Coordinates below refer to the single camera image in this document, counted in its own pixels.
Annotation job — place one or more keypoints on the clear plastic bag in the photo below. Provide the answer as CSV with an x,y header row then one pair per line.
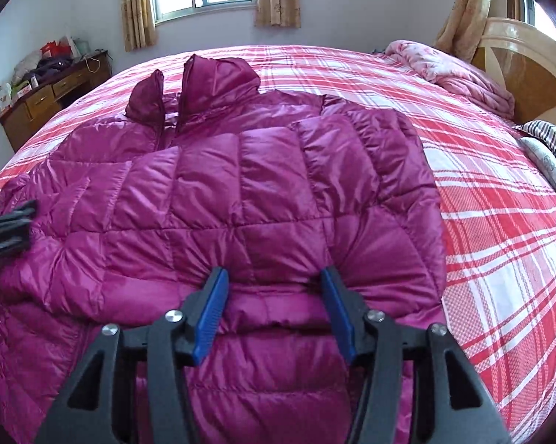
x,y
78,47

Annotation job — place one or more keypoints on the dark bundled clothes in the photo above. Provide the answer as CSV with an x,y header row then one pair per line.
x,y
51,68

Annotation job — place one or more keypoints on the striped pillow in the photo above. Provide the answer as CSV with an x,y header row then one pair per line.
x,y
551,135

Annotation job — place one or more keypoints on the magenta quilted down jacket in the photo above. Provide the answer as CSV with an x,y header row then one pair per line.
x,y
259,194

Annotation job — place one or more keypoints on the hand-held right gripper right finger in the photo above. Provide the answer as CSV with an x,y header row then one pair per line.
x,y
340,314

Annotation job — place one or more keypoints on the red paper bag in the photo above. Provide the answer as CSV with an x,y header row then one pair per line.
x,y
53,50

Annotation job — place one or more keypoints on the white plastic bag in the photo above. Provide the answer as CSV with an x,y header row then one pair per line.
x,y
26,67

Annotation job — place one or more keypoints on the cream wooden headboard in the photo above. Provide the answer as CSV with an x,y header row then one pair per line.
x,y
527,69

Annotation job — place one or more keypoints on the green packet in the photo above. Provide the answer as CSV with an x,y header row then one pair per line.
x,y
21,87

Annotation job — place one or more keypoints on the small side window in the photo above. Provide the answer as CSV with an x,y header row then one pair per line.
x,y
532,7

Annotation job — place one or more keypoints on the white printed box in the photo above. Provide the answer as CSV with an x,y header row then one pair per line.
x,y
3,97

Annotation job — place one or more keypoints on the pink floral quilt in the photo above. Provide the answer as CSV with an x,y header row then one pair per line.
x,y
449,74

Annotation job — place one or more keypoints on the red plaid bed sheet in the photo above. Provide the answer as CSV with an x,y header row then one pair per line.
x,y
490,240

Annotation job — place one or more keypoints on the grey floral pillow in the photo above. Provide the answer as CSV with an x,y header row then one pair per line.
x,y
553,173

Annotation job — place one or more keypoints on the brown wooden desk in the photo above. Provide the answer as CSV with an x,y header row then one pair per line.
x,y
32,101

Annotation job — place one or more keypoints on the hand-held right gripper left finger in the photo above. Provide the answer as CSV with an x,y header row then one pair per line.
x,y
211,314

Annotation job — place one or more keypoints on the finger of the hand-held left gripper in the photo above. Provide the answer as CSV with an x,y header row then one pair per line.
x,y
9,236

